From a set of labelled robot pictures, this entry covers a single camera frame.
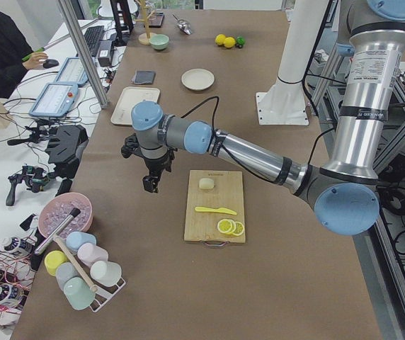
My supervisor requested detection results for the black keyboard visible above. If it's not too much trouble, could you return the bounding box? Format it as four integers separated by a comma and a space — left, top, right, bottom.
84, 25, 105, 57

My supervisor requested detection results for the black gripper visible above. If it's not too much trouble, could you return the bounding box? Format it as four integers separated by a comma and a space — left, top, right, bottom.
120, 134, 174, 193

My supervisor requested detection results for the pink cup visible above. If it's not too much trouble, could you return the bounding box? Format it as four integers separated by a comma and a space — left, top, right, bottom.
77, 242, 108, 268

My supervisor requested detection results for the blue cup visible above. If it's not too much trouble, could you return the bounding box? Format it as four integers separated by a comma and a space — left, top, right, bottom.
65, 231, 97, 254

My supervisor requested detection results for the yellow lemon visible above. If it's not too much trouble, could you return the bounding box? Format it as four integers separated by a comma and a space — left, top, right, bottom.
222, 37, 236, 49
215, 34, 227, 46

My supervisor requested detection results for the yellow cup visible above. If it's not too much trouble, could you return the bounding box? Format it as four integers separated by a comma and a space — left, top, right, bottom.
44, 250, 69, 276

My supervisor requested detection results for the wooden cup tree stand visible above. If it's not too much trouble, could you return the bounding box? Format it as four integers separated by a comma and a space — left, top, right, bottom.
135, 0, 156, 45

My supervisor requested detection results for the aluminium frame post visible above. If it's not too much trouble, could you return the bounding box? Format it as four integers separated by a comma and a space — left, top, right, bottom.
57, 0, 108, 109

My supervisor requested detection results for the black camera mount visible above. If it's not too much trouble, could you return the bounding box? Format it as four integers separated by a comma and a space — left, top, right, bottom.
45, 125, 89, 196

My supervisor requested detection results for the blue teach pendant far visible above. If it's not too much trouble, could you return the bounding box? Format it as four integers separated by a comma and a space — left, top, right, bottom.
55, 57, 89, 87

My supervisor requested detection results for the metal scoop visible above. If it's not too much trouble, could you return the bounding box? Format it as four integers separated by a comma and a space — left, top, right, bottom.
173, 14, 193, 35

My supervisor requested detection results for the wooden cutting board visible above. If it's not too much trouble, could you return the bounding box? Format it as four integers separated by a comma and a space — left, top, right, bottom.
183, 170, 246, 244

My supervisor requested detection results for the pink bowl with ice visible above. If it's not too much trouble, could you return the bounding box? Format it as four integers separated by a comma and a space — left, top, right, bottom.
38, 193, 93, 238

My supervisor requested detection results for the lemon slice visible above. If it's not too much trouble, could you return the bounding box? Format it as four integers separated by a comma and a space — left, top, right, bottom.
231, 221, 245, 237
217, 219, 236, 234

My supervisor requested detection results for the metal muddler stick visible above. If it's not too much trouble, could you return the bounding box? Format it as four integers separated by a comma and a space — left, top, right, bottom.
34, 208, 81, 256

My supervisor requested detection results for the cream rectangular tray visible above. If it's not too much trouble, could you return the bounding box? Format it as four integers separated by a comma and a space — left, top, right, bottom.
110, 86, 162, 127

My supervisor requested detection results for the black computer mouse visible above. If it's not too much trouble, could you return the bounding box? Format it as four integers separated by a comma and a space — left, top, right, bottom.
42, 59, 59, 69

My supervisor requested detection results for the grey cup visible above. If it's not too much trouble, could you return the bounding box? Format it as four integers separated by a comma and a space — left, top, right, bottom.
55, 262, 79, 290

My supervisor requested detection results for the mint green bowl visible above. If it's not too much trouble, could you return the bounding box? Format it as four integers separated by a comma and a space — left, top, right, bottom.
149, 34, 169, 51

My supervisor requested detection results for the yellow plastic knife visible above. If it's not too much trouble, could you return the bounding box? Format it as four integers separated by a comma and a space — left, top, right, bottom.
194, 206, 237, 215

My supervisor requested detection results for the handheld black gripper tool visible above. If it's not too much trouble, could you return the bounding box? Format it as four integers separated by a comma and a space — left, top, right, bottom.
6, 165, 54, 206

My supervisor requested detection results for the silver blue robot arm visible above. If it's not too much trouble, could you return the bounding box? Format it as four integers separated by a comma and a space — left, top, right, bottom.
121, 1, 405, 235

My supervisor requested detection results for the lemon slice back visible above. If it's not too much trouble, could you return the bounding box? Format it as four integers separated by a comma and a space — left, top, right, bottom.
231, 221, 245, 237

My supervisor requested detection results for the cream round plate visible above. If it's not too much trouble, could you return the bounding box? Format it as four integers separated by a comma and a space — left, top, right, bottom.
181, 68, 215, 91

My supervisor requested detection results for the white cup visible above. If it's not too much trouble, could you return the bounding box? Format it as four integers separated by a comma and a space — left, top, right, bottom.
90, 261, 122, 287

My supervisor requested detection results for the grey folded cloth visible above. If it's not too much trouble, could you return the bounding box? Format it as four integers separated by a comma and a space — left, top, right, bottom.
131, 70, 156, 85

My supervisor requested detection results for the blue teach pendant near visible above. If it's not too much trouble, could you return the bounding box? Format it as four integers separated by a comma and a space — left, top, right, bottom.
29, 82, 79, 118

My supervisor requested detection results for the person in black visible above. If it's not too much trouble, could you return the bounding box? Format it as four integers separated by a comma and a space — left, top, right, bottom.
0, 12, 48, 98

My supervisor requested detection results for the white cup rack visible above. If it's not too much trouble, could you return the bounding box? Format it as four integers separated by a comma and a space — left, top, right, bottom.
89, 278, 127, 312

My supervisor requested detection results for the blue teach pendant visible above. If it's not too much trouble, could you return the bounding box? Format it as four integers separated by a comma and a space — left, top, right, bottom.
29, 82, 79, 118
55, 57, 89, 87

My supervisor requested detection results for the mint green cup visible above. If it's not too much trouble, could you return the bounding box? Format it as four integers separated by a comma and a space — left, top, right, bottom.
63, 277, 96, 310

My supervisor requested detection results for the yellow lemon near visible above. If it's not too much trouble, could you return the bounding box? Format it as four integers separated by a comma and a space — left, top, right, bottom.
222, 37, 236, 49

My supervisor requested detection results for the yellow lemon far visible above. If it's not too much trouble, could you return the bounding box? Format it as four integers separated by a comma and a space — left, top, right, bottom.
215, 34, 227, 46

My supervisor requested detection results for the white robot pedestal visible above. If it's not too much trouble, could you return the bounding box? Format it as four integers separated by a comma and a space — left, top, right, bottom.
256, 0, 330, 125

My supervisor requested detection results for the green lime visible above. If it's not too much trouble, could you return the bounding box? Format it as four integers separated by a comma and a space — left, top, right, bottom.
236, 36, 246, 48

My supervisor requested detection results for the lemon slice front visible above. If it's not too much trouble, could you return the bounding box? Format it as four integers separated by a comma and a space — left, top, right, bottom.
217, 219, 236, 234

